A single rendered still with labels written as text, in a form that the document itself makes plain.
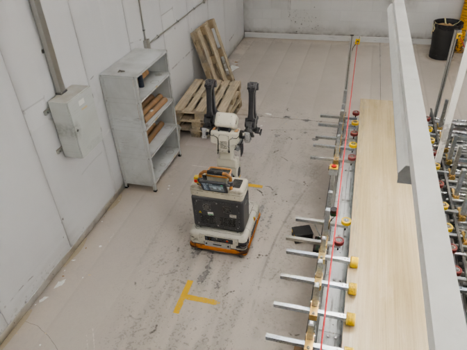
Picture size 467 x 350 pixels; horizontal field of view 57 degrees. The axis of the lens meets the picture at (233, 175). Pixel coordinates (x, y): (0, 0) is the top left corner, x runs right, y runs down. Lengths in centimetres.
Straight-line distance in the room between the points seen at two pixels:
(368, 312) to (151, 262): 241
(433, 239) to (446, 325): 27
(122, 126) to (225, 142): 149
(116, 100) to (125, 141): 54
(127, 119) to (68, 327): 231
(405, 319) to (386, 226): 89
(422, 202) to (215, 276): 325
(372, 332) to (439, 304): 188
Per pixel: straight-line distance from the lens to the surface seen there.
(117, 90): 502
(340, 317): 294
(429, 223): 132
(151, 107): 553
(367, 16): 1064
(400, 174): 171
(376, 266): 336
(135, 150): 533
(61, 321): 445
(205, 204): 432
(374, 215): 379
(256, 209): 473
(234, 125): 418
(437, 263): 121
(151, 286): 444
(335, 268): 367
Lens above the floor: 328
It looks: 35 degrees down
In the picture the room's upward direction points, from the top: 3 degrees counter-clockwise
